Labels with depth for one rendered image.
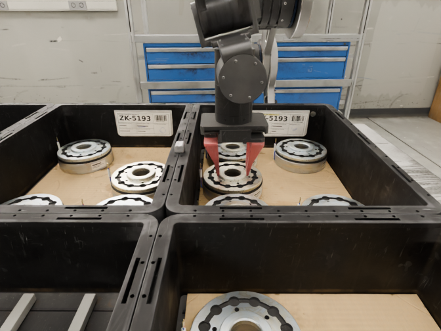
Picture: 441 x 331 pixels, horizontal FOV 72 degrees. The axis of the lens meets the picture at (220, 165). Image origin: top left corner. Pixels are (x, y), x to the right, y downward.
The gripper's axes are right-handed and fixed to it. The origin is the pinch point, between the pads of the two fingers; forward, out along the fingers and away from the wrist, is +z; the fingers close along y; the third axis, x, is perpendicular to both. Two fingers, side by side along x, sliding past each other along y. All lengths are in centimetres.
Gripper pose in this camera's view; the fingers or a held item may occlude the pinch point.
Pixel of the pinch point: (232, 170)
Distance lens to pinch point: 51.8
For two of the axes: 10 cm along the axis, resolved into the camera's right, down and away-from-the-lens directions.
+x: -0.2, -4.6, 8.9
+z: 0.0, 8.9, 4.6
